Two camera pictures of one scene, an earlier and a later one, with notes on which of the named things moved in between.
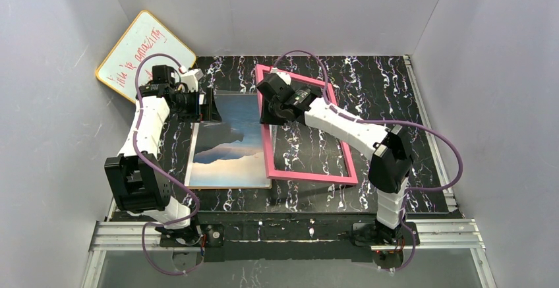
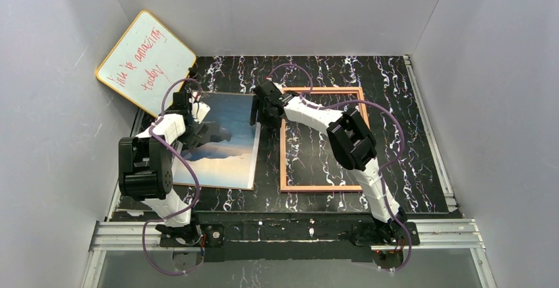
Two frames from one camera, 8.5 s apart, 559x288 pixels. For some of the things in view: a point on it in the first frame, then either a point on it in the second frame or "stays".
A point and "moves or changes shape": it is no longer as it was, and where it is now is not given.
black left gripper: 207,107 -> 209,132
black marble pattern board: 314,172 stays
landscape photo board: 231,153 moves or changes shape
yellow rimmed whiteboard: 145,37 stays
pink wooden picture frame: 298,176 -> 284,188
